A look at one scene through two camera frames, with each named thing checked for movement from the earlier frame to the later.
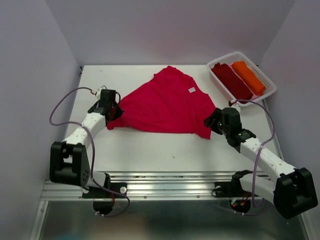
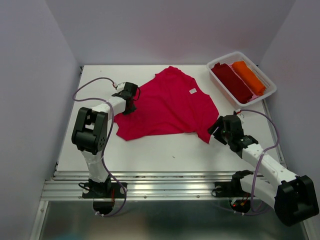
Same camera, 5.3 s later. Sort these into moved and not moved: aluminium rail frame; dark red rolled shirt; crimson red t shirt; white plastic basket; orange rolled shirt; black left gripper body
Moved: black left gripper body
Not moved: dark red rolled shirt; orange rolled shirt; white plastic basket; crimson red t shirt; aluminium rail frame
